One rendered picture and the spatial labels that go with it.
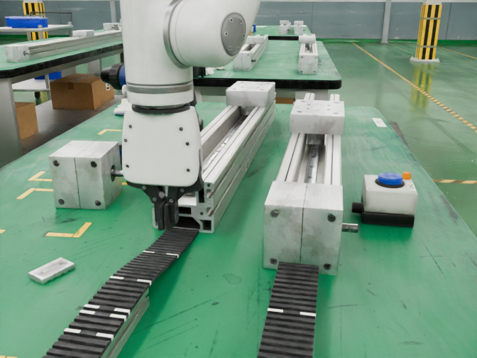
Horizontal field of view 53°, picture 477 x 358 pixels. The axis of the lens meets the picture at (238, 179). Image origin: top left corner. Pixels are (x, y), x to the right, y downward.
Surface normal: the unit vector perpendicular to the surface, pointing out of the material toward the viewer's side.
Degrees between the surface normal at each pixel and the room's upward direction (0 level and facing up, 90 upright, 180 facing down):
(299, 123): 90
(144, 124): 86
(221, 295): 0
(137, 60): 90
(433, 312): 0
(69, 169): 90
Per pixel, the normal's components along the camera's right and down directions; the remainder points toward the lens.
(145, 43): -0.39, 0.34
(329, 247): -0.19, 0.33
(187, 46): -0.49, 0.59
